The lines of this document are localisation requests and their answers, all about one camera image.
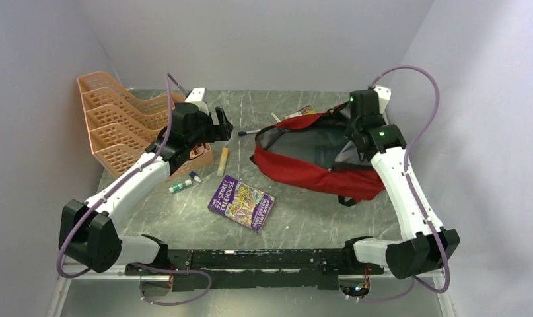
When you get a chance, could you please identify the red backpack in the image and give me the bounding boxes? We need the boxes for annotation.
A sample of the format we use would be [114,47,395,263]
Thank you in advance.
[250,103,385,207]

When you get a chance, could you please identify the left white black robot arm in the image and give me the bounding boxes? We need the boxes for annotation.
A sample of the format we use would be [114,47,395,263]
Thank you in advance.
[57,102,234,279]

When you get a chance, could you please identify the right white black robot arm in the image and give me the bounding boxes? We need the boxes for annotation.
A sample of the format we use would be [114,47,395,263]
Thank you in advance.
[342,89,460,279]

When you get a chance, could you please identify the blue white whiteboard marker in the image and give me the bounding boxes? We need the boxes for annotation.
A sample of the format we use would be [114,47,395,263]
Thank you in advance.
[238,129,260,137]

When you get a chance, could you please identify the blue capped white marker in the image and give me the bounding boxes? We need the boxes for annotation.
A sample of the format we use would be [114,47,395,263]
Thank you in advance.
[189,171,202,183]

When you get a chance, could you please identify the green white glue stick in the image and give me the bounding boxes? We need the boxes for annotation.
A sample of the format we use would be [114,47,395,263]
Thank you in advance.
[168,179,193,194]

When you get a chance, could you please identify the white pencil stick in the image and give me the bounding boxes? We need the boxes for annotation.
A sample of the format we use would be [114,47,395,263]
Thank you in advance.
[271,112,281,122]

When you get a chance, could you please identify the green activity book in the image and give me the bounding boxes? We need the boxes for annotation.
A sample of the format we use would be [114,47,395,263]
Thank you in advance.
[284,104,316,120]

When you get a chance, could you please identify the orange plastic file organizer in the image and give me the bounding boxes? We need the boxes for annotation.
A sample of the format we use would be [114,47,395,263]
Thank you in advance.
[77,71,215,180]

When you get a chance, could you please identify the purple treehouse book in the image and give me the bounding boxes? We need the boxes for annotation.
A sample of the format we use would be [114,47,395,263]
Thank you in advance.
[208,175,275,232]

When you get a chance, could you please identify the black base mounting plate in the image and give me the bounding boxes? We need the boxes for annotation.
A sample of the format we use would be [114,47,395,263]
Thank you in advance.
[125,248,383,292]

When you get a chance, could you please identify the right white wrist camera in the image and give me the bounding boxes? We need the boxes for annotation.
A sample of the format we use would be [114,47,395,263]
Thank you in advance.
[374,85,392,114]

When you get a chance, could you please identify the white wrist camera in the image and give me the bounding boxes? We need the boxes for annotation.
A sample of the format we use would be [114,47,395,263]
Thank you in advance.
[185,87,206,103]
[374,85,392,114]

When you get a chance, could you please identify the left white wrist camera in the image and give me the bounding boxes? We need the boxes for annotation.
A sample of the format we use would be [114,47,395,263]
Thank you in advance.
[185,87,206,103]

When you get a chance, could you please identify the aluminium frame rail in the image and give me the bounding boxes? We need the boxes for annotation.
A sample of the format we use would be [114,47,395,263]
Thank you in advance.
[48,262,455,316]

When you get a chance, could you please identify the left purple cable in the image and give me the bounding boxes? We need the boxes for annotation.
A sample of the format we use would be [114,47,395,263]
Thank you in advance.
[55,72,212,307]

